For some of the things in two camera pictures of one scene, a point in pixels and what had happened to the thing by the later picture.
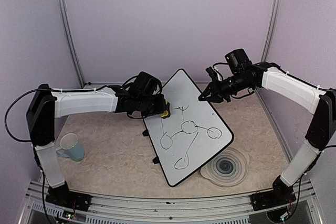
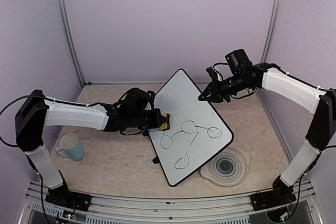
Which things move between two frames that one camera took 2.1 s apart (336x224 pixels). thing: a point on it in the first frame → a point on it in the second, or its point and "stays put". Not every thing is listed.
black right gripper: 218,97 stays put
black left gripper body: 149,108 → 138,120
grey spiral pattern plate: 227,168 stays put
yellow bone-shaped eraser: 166,113 → 164,125
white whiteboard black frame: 192,134 stays put
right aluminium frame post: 274,17 stays put
